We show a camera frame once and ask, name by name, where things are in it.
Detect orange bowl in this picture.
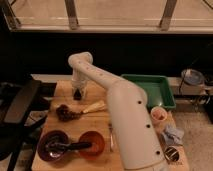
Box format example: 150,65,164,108
79,131,105,160

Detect black handled scoop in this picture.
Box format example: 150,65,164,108
45,141,92,157

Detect round metal tin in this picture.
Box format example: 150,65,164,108
164,146,180,163

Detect crumpled blue cloth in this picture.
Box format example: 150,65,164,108
161,125,184,146

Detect green plastic tray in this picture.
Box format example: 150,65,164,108
122,74,176,110

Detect dark purple grape bunch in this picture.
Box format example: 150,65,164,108
56,104,81,122

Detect black office chair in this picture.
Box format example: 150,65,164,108
0,80,56,171

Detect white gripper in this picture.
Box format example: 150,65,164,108
71,71,88,95

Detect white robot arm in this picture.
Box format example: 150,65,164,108
68,52,170,171

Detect pink white cup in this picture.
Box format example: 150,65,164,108
150,106,168,125

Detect metal fork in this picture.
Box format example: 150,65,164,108
108,123,114,152

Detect purple bowl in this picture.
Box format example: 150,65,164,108
37,130,69,162

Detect blue plate on stand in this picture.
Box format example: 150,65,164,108
181,69,204,86

